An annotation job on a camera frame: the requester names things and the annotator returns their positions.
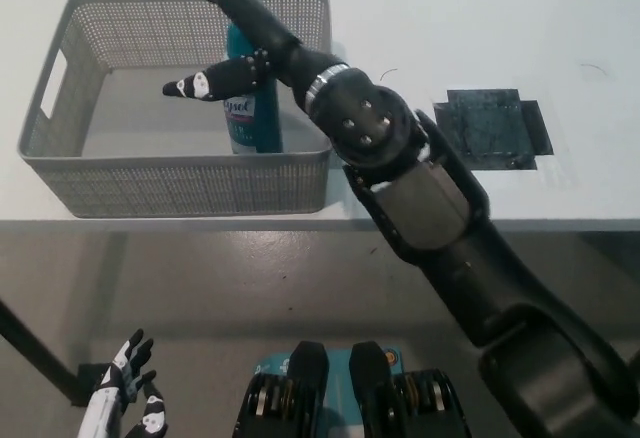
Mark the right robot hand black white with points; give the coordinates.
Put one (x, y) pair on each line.
(250, 18)

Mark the grey perforated plastic basket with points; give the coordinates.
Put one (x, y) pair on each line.
(175, 188)

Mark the black table leg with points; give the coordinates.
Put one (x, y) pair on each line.
(35, 343)

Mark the teal air freshener spray can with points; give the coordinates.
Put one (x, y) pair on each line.
(260, 123)

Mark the robot body black teal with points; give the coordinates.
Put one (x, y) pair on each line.
(355, 398)

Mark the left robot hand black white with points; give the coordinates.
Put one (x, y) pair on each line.
(127, 383)

